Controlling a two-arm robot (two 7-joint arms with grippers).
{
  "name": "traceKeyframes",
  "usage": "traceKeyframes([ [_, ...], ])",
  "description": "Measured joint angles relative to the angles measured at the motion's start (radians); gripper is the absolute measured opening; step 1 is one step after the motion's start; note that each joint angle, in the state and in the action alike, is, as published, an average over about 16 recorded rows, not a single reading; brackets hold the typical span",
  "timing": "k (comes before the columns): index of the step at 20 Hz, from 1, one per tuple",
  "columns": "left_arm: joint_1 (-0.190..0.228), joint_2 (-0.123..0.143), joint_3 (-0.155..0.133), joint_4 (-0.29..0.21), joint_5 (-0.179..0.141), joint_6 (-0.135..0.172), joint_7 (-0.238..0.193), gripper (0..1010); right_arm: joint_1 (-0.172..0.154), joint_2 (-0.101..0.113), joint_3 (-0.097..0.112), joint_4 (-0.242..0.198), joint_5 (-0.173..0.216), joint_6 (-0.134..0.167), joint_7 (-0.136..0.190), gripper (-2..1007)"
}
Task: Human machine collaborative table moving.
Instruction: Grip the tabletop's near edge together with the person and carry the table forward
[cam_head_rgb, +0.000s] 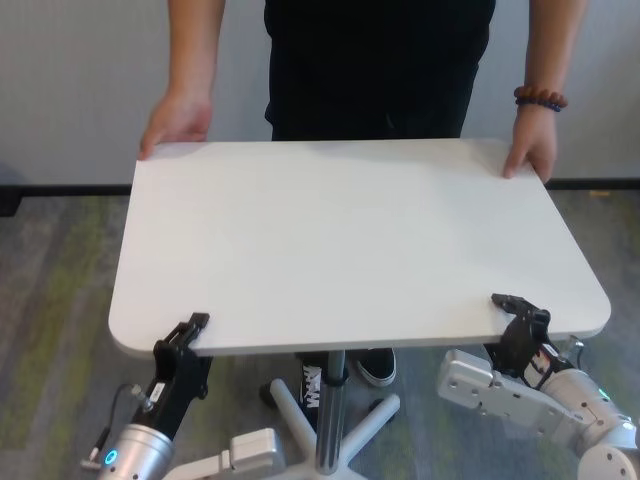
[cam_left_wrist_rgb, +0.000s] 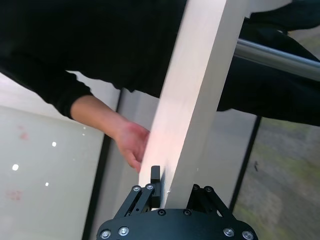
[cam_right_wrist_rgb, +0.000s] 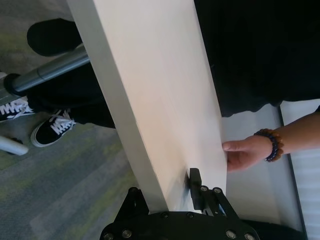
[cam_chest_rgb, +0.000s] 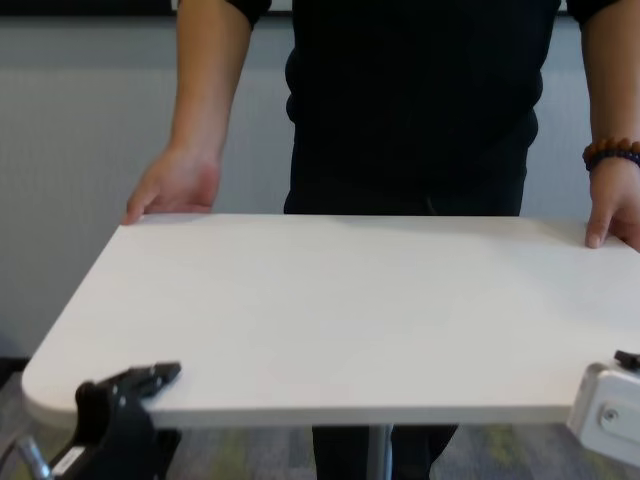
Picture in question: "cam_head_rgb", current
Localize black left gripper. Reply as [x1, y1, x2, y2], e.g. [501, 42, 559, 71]
[137, 313, 211, 441]

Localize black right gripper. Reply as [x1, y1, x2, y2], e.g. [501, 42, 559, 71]
[482, 293, 569, 391]

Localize white rolling pedestal table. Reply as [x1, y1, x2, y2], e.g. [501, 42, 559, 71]
[107, 138, 614, 480]

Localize person's right forearm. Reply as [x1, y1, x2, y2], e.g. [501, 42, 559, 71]
[167, 0, 221, 101]

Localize person's left forearm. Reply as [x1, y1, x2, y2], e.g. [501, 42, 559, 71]
[522, 0, 586, 94]

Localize person's left hand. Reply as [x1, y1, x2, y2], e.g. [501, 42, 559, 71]
[502, 107, 560, 184]

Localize person's right hand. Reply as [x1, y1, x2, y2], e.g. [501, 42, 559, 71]
[137, 92, 214, 162]

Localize person's right black sneaker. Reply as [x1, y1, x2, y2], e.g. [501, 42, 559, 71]
[297, 352, 326, 416]

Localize person's black sneaker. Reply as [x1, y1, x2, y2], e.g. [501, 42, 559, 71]
[297, 352, 326, 416]
[357, 348, 397, 387]

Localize person's left black sneaker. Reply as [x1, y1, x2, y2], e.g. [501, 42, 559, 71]
[357, 348, 397, 387]

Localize small black box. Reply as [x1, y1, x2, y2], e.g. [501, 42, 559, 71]
[0, 188, 24, 219]

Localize right wrist cable plug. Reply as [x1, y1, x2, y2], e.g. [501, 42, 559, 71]
[563, 335, 584, 374]

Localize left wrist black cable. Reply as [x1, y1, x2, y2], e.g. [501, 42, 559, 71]
[79, 382, 146, 470]

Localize dark blue bead bracelet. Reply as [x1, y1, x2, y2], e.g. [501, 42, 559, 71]
[514, 97, 564, 114]

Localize brown wooden bead bracelet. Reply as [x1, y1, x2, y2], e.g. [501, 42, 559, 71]
[513, 84, 569, 105]

